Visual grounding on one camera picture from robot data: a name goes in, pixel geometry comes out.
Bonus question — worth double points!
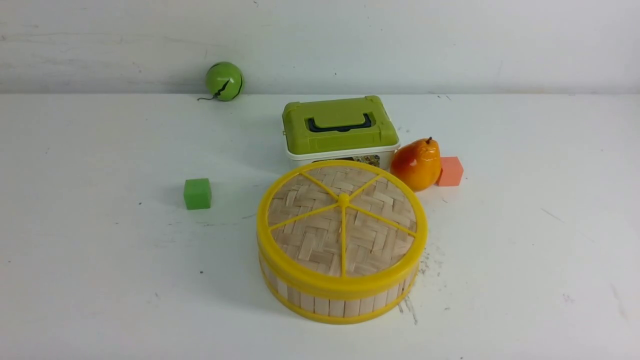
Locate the yellow woven steamer lid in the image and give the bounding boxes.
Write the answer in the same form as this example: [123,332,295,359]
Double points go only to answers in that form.
[256,160,428,300]

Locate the yellow bamboo steamer basket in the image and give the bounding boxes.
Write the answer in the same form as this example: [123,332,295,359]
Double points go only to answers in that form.
[258,253,418,325]

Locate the green lidded storage box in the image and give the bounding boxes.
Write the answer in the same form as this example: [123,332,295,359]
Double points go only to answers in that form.
[282,95,401,170]

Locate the orange toy pear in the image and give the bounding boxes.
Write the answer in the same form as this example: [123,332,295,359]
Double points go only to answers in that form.
[390,137,442,193]

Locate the green foam cube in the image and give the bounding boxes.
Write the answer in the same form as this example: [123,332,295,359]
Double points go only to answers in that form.
[183,178,212,210]

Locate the orange foam cube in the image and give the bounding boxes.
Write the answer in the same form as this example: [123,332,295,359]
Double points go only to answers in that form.
[435,156,464,187]

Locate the green toy watermelon ball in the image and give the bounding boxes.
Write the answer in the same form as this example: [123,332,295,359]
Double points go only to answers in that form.
[197,61,245,101]

